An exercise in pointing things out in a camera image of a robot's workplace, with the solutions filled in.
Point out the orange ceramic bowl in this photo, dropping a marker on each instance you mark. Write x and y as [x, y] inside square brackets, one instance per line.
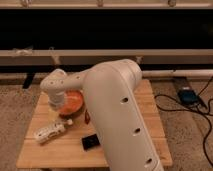
[73, 103]

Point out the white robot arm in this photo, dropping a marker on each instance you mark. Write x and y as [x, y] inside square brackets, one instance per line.
[108, 91]

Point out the small black box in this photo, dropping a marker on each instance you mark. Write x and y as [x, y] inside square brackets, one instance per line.
[90, 142]

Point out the wooden table board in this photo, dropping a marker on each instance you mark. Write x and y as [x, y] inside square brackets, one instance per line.
[66, 151]

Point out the white remote controller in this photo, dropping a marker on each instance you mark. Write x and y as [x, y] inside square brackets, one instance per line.
[46, 133]

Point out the blue power adapter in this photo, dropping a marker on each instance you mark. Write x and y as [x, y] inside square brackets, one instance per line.
[187, 96]

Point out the white horizontal rail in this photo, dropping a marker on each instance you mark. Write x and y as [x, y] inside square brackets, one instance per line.
[55, 57]

